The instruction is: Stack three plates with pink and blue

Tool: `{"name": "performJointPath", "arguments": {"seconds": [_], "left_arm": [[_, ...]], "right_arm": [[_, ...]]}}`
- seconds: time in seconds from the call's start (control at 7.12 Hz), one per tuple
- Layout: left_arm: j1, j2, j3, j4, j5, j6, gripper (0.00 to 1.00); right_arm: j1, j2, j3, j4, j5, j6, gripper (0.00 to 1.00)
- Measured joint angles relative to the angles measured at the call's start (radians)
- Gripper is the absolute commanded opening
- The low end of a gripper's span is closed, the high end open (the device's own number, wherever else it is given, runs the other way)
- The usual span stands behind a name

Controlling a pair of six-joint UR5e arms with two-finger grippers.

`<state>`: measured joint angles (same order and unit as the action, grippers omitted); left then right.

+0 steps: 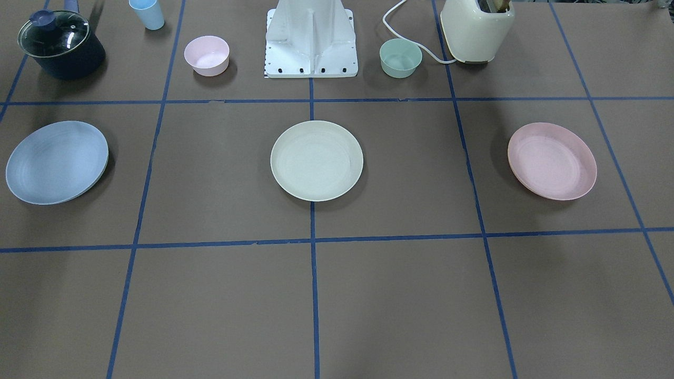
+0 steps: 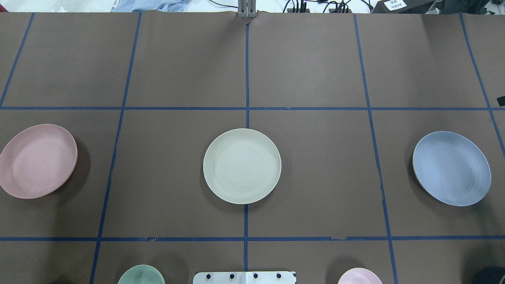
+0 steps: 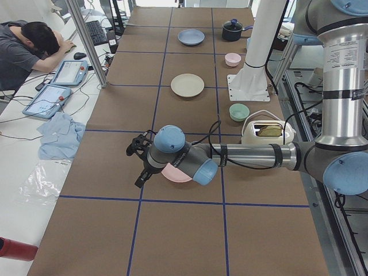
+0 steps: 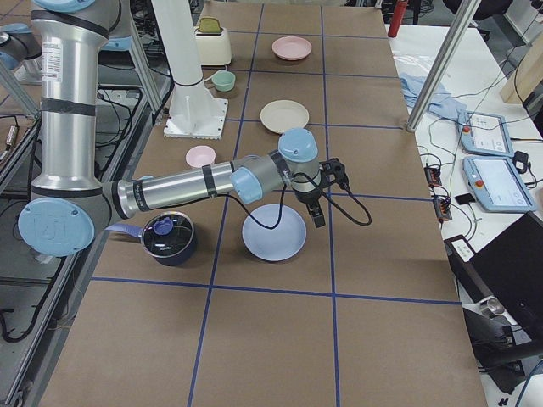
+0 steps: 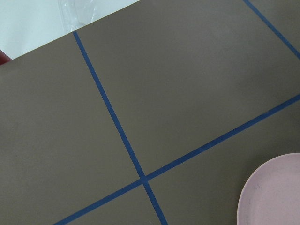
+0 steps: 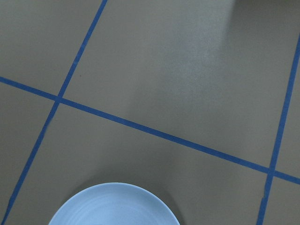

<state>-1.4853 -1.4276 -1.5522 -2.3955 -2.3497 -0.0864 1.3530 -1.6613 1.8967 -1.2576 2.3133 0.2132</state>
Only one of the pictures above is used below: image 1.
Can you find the blue plate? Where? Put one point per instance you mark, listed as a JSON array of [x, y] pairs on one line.
[[57, 163]]

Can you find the glass pot lid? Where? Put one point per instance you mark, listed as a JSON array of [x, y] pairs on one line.
[[50, 33]]

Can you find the cream toaster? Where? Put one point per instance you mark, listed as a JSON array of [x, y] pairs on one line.
[[475, 30]]

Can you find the dark blue pot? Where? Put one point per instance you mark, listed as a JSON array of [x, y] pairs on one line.
[[78, 63]]

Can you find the cream plate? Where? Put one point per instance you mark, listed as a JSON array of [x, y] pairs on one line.
[[316, 161]]

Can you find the light blue cup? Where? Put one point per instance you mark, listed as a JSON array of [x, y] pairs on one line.
[[149, 13]]

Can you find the green bowl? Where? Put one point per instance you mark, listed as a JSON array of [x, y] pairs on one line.
[[399, 58]]

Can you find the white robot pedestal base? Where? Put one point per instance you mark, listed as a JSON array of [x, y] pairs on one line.
[[310, 39]]

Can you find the pink bowl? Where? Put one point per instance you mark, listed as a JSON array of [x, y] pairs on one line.
[[208, 55]]

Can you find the pink plate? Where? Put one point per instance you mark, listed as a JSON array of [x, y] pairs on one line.
[[552, 162]]

